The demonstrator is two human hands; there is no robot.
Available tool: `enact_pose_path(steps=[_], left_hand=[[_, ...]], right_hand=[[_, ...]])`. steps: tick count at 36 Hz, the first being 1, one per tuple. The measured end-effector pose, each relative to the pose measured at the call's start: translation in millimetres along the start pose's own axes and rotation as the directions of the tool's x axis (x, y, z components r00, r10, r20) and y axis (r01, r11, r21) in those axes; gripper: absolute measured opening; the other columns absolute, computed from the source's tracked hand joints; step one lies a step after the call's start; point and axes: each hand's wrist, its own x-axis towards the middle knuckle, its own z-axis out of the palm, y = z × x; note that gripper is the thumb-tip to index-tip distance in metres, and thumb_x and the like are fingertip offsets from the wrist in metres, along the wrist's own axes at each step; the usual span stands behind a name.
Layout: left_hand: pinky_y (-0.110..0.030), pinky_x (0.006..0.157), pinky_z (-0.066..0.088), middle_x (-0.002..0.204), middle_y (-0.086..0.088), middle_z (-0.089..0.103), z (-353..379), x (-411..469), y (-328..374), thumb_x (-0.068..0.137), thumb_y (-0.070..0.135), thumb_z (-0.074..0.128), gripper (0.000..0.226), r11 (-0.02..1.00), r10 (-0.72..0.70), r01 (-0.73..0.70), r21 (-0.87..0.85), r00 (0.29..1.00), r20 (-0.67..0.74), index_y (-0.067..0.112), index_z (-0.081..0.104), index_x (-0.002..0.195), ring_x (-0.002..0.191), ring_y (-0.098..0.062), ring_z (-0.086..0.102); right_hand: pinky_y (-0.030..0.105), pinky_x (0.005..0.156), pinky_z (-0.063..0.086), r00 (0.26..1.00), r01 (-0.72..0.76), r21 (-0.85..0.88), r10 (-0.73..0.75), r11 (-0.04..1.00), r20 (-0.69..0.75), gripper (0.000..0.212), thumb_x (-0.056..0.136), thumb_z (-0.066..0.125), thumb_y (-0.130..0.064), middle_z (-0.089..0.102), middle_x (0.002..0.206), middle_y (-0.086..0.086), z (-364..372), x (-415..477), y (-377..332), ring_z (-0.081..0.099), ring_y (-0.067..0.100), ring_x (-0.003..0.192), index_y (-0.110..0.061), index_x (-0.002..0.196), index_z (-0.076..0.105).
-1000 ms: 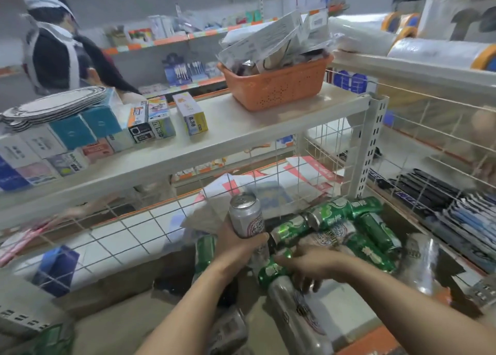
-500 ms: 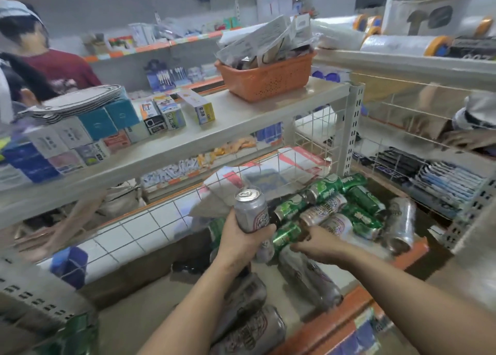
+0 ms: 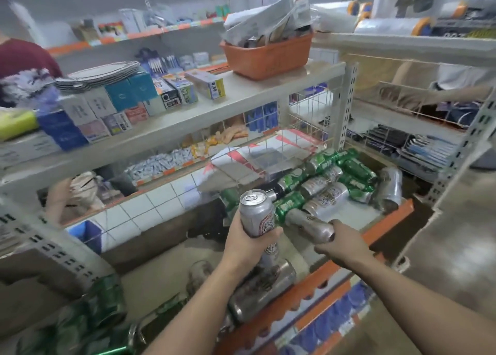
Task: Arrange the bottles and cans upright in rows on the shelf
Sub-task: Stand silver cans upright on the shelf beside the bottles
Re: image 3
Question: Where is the person's left hand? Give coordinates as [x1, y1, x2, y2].
[222, 210, 284, 277]

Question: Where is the person's right hand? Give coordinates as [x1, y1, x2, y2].
[313, 219, 375, 269]

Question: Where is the silver drink can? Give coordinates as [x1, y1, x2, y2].
[285, 208, 336, 244]
[238, 189, 280, 268]
[228, 259, 297, 324]

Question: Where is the person's right forearm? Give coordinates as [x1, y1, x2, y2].
[347, 252, 496, 355]

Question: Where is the person's left forearm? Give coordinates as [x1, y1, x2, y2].
[141, 260, 257, 355]

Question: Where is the pile of green silver cans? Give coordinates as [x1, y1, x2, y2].
[221, 147, 404, 227]

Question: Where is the row of blue labelled packets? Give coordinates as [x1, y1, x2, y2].
[277, 281, 374, 355]

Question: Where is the red and white packet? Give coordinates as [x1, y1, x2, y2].
[201, 128, 326, 185]

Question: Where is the stack of black packets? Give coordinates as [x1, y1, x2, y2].
[362, 125, 411, 156]

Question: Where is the pile of white packets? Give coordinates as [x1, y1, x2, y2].
[125, 146, 194, 181]

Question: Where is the green drink can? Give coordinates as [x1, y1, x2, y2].
[83, 273, 128, 328]
[50, 300, 98, 355]
[128, 293, 191, 348]

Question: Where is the grey metal shelf unit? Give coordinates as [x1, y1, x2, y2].
[0, 60, 435, 355]

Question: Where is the stack of grey blue packets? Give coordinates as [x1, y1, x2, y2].
[401, 135, 460, 170]

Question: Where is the long white yellow box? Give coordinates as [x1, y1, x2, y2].
[184, 70, 226, 100]

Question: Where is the small green white box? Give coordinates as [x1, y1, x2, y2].
[163, 73, 199, 105]

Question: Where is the small black white box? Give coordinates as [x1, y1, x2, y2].
[153, 78, 182, 110]

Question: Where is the orange plastic basket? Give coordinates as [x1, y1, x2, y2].
[219, 32, 314, 81]

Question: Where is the blue plastic bin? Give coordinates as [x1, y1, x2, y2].
[67, 221, 103, 255]

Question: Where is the teal box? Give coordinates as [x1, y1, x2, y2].
[105, 79, 137, 112]
[128, 72, 159, 102]

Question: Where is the row of toothbrush packs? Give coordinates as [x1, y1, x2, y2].
[136, 49, 183, 76]

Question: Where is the bundle of papers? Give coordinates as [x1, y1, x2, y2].
[223, 0, 314, 46]

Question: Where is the white metal shelf unit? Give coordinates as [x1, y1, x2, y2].
[310, 31, 496, 212]

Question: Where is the masking film roll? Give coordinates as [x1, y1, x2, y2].
[353, 17, 434, 37]
[310, 0, 373, 34]
[438, 0, 469, 20]

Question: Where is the dark blue box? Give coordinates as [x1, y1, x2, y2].
[38, 111, 89, 151]

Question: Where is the stack of patterned plates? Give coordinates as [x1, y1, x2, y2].
[54, 60, 141, 92]

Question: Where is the yellow green packet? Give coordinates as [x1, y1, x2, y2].
[0, 109, 39, 142]

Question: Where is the white wire basket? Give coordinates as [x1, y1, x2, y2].
[198, 68, 351, 190]

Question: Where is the white wall shelf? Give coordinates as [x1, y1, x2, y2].
[46, 17, 227, 57]

